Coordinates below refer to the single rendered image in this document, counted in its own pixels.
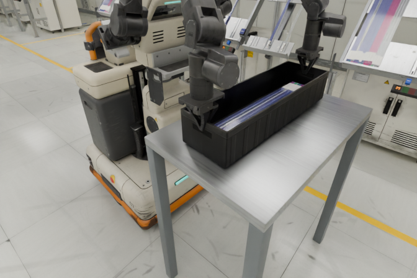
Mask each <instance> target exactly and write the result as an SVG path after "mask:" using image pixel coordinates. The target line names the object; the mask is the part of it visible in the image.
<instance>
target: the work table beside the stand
mask: <svg viewBox="0 0 417 278"><path fill-rule="evenodd" d="M372 111H373V108H370V107H366V106H364V105H360V104H357V103H354V102H351V101H347V100H344V99H341V98H338V97H335V96H331V95H329V94H325V93H323V98H322V99H320V100H319V101H318V102H316V103H315V104H313V105H312V106H311V107H309V108H308V109H307V110H305V111H304V112H302V113H301V114H300V115H298V116H297V117H296V118H294V119H293V120H291V121H290V122H289V123H287V124H286V125H284V126H283V127H282V128H280V129H279V130H278V131H276V132H275V133H273V134H272V135H271V136H270V137H268V138H267V139H265V140H264V141H263V142H261V143H260V144H259V145H257V146H256V147H254V148H253V149H252V150H250V151H249V152H247V153H246V154H245V155H243V156H242V157H241V158H239V159H238V160H236V161H235V162H234V163H232V164H231V165H229V167H227V168H224V167H223V166H221V165H219V164H218V163H216V162H215V161H213V160H212V159H210V158H208V157H207V156H205V155H203V154H202V153H201V152H199V151H197V150H196V149H194V148H193V147H191V146H189V145H188V144H187V143H185V142H183V140H182V123H181V119H180V120H178V121H176V122H174V123H172V124H170V125H168V126H166V127H163V128H161V129H159V130H157V131H155V132H153V133H151V134H149V135H147V136H145V144H146V152H147V157H148V164H149V169H150V176H151V183H152V188H153V195H154V199H155V207H156V214H157V219H158V226H159V233H160V238H161V245H162V249H163V257H164V264H165V268H166V275H167V276H168V277H169V278H175V277H176V276H177V275H178V273H177V262H176V252H175V247H174V236H173V226H172V220H171V209H170V204H169V194H168V183H167V177H166V167H165V161H164V159H166V160H167V161H169V162H170V163H171V164H172V165H174V166H175V167H177V168H178V169H179V170H180V171H182V172H183V173H184V174H186V175H187V176H189V177H190V178H191V179H192V180H194V181H195V182H196V183H198V184H199V185H200V186H202V187H203V188H204V189H206V190H207V191H209V192H210V193H211V194H212V195H214V196H215V197H216V198H218V199H219V200H221V201H222V202H223V203H224V204H226V205H227V206H229V208H231V209H232V210H234V211H235V212H236V213H238V214H239V215H240V216H242V217H243V218H244V219H245V220H247V221H248V222H249V228H248V237H247V242H246V252H245V257H244V266H243V275H242V278H262V275H263V272H264V266H265V263H266V258H267V252H268V248H269V242H270V239H271V233H272V227H273V224H274V222H275V221H276V219H277V218H278V217H279V216H280V215H281V214H282V212H283V211H284V210H285V209H286V208H287V207H288V206H289V205H290V204H291V203H292V202H293V201H294V199H295V198H296V197H297V196H298V195H299V194H300V193H301V191H303V190H304V188H305V187H306V186H307V185H308V184H309V183H310V182H311V181H312V179H313V178H314V177H315V176H316V175H317V174H318V173H319V172H320V171H321V170H322V169H323V167H324V166H325V165H326V164H327V163H328V162H329V161H330V159H331V158H332V157H333V156H334V155H335V154H336V153H337V152H338V151H339V150H340V149H341V147H342V146H343V145H344V144H345V143H346V146H345V148H344V151H343V154H342V157H341V160H340V162H339V165H338V168H337V171H336V174H335V176H334V179H333V183H332V185H331V188H330V191H329V194H328V197H327V199H326V202H325V206H324V208H323V211H322V213H321V217H320V220H319V222H318V225H317V228H316V231H315V234H314V236H313V240H314V241H316V242H317V243H318V244H320V243H321V242H322V240H323V238H324V235H325V233H326V230H327V227H328V225H329V223H330V220H331V217H332V215H333V212H334V209H335V207H336V204H337V202H338V199H339V196H340V194H341V191H342V189H343V186H344V183H345V181H346V178H347V176H348V173H349V170H350V168H351V165H352V162H353V160H354V157H355V155H356V152H357V149H358V147H359V144H360V142H361V139H362V136H363V134H364V131H365V128H366V126H367V123H368V121H369V119H370V115H371V113H372Z"/></svg>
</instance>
